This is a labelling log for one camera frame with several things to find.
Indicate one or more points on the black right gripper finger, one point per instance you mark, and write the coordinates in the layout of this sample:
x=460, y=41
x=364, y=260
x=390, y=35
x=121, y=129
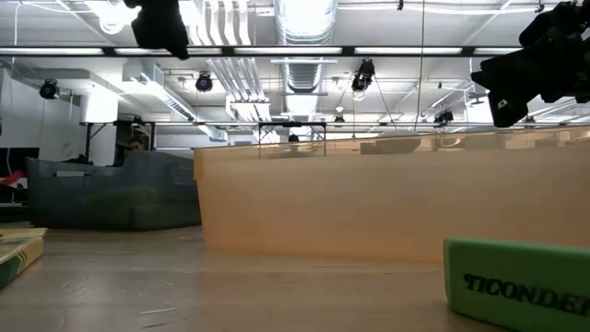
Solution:
x=502, y=71
x=509, y=108

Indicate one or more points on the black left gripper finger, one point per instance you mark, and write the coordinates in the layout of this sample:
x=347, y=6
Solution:
x=156, y=23

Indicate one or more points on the orange translucent plastic bin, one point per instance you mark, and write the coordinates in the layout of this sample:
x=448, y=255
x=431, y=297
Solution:
x=369, y=207

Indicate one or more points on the green rectangular eraser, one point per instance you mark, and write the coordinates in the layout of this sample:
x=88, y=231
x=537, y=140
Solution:
x=507, y=286

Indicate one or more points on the dark grey plastic bin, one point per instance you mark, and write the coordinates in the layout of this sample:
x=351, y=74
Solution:
x=115, y=198

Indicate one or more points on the yellow green crayon box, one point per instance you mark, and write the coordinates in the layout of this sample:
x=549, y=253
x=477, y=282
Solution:
x=18, y=253

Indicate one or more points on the black ceiling spotlight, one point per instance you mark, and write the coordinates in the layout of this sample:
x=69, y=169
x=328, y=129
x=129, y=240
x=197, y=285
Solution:
x=49, y=90
x=204, y=83
x=443, y=116
x=364, y=74

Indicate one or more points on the person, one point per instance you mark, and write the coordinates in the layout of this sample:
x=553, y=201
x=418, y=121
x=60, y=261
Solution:
x=293, y=138
x=137, y=145

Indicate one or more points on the silver clamp with red lever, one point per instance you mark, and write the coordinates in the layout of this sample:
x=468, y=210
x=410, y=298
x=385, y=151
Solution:
x=9, y=179

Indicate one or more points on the black aluminium rig frame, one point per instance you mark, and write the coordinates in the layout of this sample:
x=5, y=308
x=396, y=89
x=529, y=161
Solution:
x=276, y=50

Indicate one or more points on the silver ventilation duct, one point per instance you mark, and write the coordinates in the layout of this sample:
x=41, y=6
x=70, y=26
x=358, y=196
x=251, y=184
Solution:
x=304, y=27

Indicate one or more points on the black background station frame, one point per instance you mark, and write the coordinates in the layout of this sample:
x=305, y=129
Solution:
x=292, y=124

